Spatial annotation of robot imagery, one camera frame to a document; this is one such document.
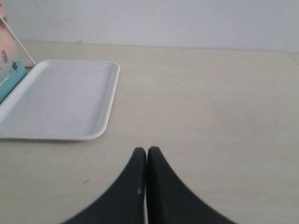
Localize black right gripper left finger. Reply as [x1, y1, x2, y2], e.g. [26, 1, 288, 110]
[65, 147, 147, 224]

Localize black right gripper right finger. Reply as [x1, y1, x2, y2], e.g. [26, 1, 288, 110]
[146, 147, 234, 224]

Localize pink teal book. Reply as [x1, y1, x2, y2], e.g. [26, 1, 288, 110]
[0, 0, 28, 105]

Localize white plastic tray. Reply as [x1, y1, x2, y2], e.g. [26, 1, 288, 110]
[0, 60, 121, 141]

